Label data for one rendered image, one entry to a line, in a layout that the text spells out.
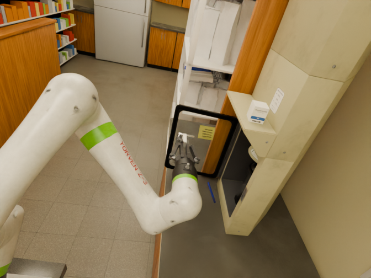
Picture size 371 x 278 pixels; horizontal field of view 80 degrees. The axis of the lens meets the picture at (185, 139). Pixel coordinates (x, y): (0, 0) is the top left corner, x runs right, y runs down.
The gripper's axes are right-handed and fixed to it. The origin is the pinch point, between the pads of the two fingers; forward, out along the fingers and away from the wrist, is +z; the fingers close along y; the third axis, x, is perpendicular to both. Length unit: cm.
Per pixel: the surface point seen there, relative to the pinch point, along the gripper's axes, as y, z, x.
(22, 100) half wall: 170, 153, 87
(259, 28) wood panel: -21, 15, -48
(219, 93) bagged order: -38, 109, 18
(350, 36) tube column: -31, -22, -54
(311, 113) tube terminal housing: -33, -22, -33
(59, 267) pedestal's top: 39, -42, 34
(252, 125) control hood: -18.4, -18.6, -23.3
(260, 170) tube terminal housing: -26.7, -22.1, -7.3
